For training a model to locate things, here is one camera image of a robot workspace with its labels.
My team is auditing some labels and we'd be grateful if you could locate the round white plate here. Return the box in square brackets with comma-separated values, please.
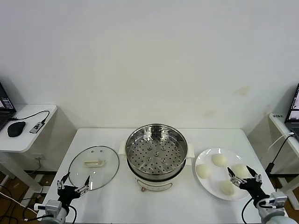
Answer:
[195, 147, 255, 202]

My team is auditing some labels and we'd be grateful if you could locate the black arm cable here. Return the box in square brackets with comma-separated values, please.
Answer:
[23, 205, 78, 224]
[242, 197, 257, 224]

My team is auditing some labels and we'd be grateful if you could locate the white floor cable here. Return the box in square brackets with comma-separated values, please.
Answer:
[0, 191, 38, 214]

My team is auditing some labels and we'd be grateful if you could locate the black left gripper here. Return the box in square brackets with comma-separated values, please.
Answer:
[57, 172, 91, 203]

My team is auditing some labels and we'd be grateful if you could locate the black usb hub cable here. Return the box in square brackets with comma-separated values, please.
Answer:
[8, 110, 50, 123]

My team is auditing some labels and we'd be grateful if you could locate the white side table with mouse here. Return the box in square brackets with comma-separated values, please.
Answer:
[0, 104, 78, 187]

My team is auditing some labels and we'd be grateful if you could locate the black laptop beside mouse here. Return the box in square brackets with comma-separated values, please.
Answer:
[0, 81, 17, 131]

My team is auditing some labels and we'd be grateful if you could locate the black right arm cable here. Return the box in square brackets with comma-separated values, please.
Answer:
[242, 197, 257, 224]

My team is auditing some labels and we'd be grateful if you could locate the black laptop with pink windows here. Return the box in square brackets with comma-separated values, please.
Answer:
[285, 83, 299, 138]

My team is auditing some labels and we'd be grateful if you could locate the white steamed baozi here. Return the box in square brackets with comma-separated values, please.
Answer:
[196, 164, 212, 180]
[211, 154, 228, 168]
[233, 163, 250, 178]
[220, 180, 235, 196]

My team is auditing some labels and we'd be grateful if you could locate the black computer mouse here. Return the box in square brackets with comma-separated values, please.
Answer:
[7, 121, 26, 138]

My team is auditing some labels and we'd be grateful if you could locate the black floor cable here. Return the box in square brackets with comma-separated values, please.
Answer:
[0, 184, 45, 224]

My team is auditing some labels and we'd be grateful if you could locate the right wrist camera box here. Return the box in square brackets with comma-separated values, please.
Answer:
[268, 192, 288, 210]

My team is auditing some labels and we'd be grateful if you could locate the stainless steel steamer basket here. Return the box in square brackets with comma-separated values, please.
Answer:
[118, 123, 195, 178]

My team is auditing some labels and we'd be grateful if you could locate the white laptop cable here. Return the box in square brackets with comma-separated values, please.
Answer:
[267, 132, 295, 152]

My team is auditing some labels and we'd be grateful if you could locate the grey usb hub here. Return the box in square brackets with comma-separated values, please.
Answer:
[29, 121, 45, 134]

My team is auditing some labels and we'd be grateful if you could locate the cream electric cooking pot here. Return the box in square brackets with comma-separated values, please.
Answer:
[126, 161, 187, 193]

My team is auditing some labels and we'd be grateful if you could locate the black cable with power adapter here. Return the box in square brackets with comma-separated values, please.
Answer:
[266, 134, 294, 175]

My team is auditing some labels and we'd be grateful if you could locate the round glass pot lid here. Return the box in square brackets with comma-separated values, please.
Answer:
[68, 145, 121, 191]

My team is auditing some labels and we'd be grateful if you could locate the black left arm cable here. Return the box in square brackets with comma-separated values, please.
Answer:
[23, 205, 78, 224]

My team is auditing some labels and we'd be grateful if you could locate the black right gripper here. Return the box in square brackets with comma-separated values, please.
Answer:
[227, 165, 269, 201]

